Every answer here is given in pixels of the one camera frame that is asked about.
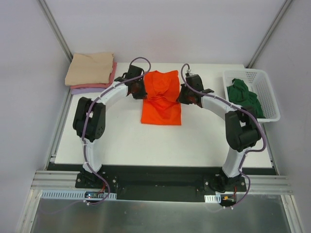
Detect orange t-shirt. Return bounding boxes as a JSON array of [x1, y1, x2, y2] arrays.
[[141, 70, 182, 126]]

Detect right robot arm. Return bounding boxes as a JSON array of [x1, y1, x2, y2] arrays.
[[177, 72, 262, 192]]

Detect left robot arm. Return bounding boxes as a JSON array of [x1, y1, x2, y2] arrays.
[[73, 65, 147, 189]]

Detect beige folded t-shirt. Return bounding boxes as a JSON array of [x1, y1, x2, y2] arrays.
[[65, 52, 114, 86]]

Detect green t-shirt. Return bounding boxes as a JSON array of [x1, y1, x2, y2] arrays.
[[227, 79, 265, 118]]

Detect lavender folded t-shirt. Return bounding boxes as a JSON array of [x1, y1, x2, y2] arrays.
[[70, 83, 111, 95]]

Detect white perforated plastic basket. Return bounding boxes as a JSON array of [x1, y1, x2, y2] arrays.
[[223, 69, 280, 123]]

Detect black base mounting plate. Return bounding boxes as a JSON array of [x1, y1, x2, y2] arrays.
[[47, 164, 247, 202]]

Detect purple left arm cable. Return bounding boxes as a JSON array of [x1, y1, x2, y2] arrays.
[[81, 57, 152, 206]]

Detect right aluminium frame post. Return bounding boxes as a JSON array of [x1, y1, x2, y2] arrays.
[[246, 0, 294, 68]]

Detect aluminium frame post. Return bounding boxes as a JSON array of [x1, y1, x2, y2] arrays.
[[36, 0, 73, 62], [246, 0, 294, 68]]

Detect right white cable duct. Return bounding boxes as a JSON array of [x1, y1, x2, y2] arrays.
[[204, 194, 222, 203]]

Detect white cable duct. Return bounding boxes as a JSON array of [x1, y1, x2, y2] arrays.
[[41, 190, 107, 201], [204, 194, 222, 203]]

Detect left aluminium frame post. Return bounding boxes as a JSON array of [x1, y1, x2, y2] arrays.
[[36, 0, 73, 62]]

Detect left white cable duct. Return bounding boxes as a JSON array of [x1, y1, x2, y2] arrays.
[[41, 190, 107, 201]]

